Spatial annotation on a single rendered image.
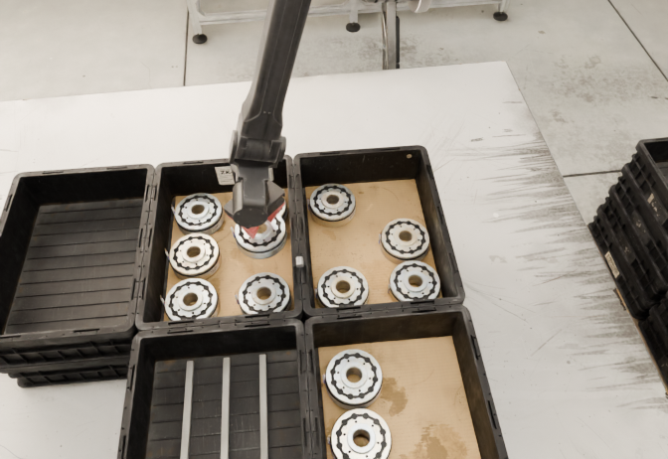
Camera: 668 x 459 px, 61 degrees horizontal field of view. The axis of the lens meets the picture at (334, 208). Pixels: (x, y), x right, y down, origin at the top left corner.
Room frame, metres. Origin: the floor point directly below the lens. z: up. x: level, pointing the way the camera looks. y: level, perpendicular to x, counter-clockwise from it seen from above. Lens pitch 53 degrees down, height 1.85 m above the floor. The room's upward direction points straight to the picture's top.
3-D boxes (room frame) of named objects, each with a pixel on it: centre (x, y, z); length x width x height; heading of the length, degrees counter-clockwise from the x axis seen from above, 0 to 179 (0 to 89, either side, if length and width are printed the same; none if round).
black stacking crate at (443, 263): (0.67, -0.08, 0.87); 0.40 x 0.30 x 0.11; 5
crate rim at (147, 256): (0.64, 0.22, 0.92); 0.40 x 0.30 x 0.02; 5
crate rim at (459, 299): (0.67, -0.08, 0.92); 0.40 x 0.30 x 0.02; 5
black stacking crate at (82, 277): (0.61, 0.52, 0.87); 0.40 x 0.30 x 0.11; 5
